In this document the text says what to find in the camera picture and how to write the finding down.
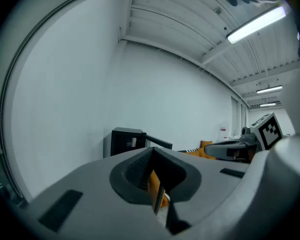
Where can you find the orange sofa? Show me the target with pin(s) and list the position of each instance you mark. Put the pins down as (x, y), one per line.
(202, 155)

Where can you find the black mini fridge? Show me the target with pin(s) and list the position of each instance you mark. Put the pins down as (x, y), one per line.
(120, 134)

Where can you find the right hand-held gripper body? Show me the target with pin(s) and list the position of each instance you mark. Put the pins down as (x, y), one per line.
(268, 131)

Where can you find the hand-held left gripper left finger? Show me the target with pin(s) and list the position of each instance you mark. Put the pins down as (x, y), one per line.
(90, 184)

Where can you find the glass fridge door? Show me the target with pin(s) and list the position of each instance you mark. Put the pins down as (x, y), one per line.
(160, 142)

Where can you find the metal flexible wall conduit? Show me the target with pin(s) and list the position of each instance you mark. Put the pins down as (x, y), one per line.
(0, 124)

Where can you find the ceiling light tube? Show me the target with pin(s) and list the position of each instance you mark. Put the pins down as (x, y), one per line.
(267, 104)
(268, 89)
(257, 24)

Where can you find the small grey-white block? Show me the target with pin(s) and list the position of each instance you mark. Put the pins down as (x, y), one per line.
(133, 142)

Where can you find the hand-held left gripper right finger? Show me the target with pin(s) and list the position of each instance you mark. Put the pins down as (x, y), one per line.
(215, 184)

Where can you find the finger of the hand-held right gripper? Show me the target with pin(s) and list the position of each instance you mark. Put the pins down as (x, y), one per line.
(215, 150)

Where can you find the right hand-held gripper camera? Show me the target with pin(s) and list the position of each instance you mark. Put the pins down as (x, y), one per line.
(246, 131)

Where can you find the white box red label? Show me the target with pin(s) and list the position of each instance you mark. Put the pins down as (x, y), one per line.
(223, 134)

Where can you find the orange cushion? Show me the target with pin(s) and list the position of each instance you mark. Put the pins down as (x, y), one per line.
(206, 145)

